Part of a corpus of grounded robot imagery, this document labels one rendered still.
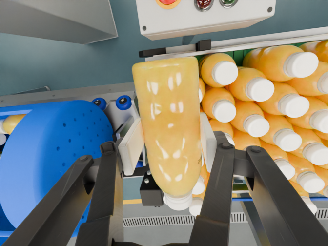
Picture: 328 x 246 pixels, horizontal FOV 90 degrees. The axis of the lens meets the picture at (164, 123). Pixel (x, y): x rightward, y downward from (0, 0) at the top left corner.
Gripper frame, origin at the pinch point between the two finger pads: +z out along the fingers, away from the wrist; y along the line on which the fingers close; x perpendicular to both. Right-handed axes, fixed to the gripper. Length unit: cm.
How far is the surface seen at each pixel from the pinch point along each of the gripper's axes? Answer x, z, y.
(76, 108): 0.5, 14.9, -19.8
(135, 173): -89, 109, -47
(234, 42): 9.7, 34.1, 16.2
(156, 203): -35.0, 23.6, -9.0
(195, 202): -25.6, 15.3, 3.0
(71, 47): 25, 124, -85
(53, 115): 0.8, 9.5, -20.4
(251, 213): -47, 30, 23
